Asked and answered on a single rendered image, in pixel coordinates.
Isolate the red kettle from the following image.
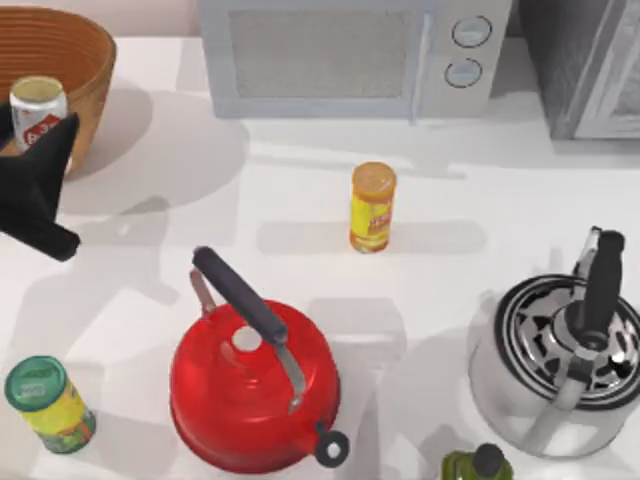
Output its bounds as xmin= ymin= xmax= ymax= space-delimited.
xmin=169 ymin=245 xmax=352 ymax=474

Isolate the microwave oven door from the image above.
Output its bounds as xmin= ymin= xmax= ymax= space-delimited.
xmin=198 ymin=0 xmax=427 ymax=121

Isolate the round microwave knob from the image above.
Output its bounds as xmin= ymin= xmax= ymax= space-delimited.
xmin=443 ymin=56 xmax=484 ymax=90
xmin=451 ymin=14 xmax=494 ymax=47

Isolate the silver kettle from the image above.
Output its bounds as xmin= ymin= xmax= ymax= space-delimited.
xmin=466 ymin=225 xmax=640 ymax=459

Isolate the pale microwave oven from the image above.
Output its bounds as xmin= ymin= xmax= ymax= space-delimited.
xmin=196 ymin=0 xmax=514 ymax=126

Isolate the green bottle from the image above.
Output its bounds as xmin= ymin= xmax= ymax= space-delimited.
xmin=441 ymin=442 xmax=517 ymax=480

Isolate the grey cabinet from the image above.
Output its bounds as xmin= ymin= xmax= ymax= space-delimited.
xmin=518 ymin=0 xmax=640 ymax=142

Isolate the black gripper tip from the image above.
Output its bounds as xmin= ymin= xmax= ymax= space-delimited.
xmin=0 ymin=103 xmax=82 ymax=263

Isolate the woven brown basket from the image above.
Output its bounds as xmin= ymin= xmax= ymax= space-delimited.
xmin=0 ymin=5 xmax=118 ymax=182

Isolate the red and white can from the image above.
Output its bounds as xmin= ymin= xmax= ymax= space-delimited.
xmin=9 ymin=76 xmax=69 ymax=157

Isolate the green and yellow can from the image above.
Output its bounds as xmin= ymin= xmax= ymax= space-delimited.
xmin=3 ymin=355 xmax=98 ymax=456

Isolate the microwave door handle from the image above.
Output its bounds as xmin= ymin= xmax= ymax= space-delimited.
xmin=409 ymin=11 xmax=434 ymax=127

